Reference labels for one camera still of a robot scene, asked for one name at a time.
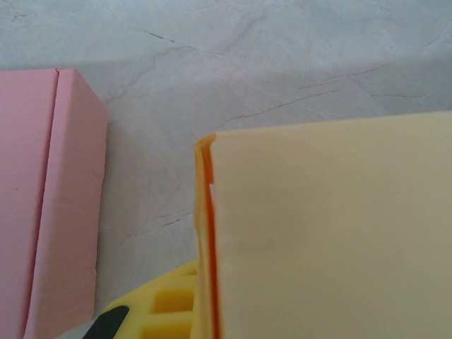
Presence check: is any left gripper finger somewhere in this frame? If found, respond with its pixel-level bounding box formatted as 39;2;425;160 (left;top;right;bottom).
83;260;203;339

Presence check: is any pink paper box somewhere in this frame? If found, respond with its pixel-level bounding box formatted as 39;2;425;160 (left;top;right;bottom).
0;68;109;339

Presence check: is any yellow paper box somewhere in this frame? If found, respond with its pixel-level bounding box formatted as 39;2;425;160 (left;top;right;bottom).
194;111;452;339

